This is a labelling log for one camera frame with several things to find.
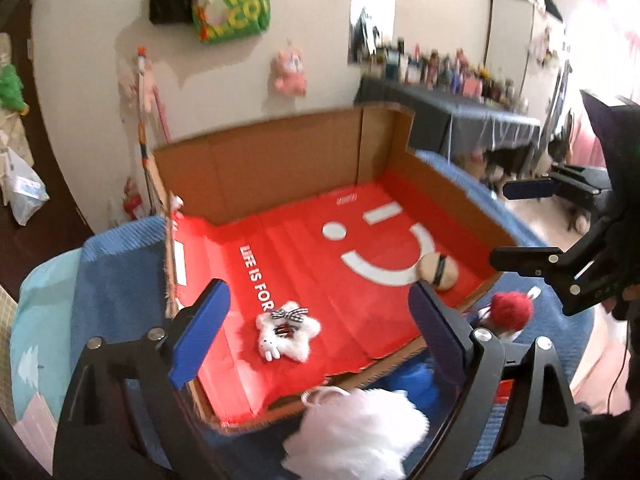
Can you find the blue knitted blanket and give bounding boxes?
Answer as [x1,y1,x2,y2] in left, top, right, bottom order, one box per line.
[70,151,594,479]

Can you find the orange white stick on wall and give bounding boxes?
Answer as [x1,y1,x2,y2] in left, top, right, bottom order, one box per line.
[137,46,155,216]

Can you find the wall mirror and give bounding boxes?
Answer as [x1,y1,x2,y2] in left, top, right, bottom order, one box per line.
[347,0,396,64]

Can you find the white mesh bath pouf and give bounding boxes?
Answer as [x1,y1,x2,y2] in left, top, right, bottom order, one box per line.
[282,387,430,479]

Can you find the green tote bag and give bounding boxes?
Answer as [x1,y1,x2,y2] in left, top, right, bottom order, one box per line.
[192,0,271,44]

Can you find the beige round powder puff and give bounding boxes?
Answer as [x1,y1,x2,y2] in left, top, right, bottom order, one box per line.
[418,252,460,290]

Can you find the cardboard box red lining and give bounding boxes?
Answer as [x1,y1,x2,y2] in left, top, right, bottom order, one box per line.
[149,104,515,434]

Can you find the light blue patterned bedding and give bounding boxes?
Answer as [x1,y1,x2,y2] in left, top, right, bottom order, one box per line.
[10,249,80,472]

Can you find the table with dark cloth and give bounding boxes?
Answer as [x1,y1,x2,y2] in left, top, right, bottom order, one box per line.
[355,76,541,159]

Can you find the blue soft cloth pouch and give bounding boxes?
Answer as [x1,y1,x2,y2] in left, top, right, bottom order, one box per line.
[378,356,445,412]

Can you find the green plush toy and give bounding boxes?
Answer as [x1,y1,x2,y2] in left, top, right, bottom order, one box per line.
[0,63,29,115]

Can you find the red knitted yarn item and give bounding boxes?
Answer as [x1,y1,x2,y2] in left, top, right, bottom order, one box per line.
[489,292,534,332]

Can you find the white plastic bag on door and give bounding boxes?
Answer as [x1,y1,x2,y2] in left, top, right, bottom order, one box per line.
[1,148,49,226]

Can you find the white fluffy star plush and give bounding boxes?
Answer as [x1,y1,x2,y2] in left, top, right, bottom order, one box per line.
[256,301,321,363]

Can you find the pink plush toy on wall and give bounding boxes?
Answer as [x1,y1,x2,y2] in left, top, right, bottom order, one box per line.
[272,47,307,96]

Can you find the white wardrobe cabinet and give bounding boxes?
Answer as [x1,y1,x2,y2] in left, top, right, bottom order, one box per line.
[485,0,564,122]

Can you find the cosmetics bottles on table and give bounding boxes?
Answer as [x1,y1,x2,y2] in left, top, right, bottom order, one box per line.
[356,49,525,110]

